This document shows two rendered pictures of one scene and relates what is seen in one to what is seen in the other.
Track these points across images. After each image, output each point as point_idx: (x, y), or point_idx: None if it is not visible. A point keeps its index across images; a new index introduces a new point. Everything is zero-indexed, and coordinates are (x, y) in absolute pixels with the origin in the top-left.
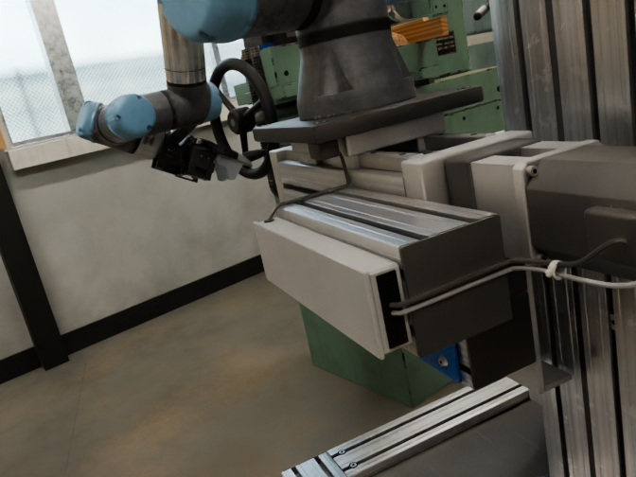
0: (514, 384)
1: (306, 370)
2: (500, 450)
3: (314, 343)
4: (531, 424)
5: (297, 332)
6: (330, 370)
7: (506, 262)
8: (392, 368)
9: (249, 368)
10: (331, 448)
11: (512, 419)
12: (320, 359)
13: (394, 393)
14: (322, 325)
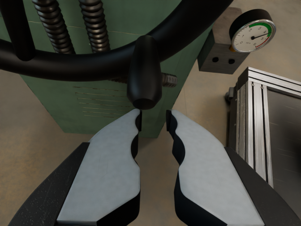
0: (262, 139)
1: (64, 140)
2: (290, 184)
3: (68, 125)
4: (282, 159)
5: (15, 106)
6: (85, 133)
7: None
8: (149, 129)
9: (11, 160)
10: (145, 190)
11: (275, 160)
12: (74, 130)
13: (145, 136)
14: (80, 119)
